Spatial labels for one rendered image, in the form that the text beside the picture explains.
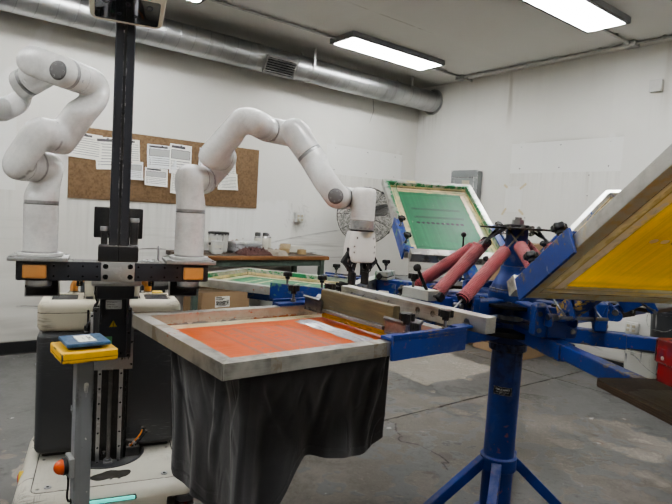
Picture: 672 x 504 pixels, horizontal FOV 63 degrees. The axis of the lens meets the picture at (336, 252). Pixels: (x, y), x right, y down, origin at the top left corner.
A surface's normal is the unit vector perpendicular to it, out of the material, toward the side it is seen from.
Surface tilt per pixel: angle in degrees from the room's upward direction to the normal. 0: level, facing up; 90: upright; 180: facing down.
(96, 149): 88
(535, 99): 90
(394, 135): 90
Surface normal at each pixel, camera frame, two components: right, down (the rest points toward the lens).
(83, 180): 0.62, 0.09
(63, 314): 0.39, 0.09
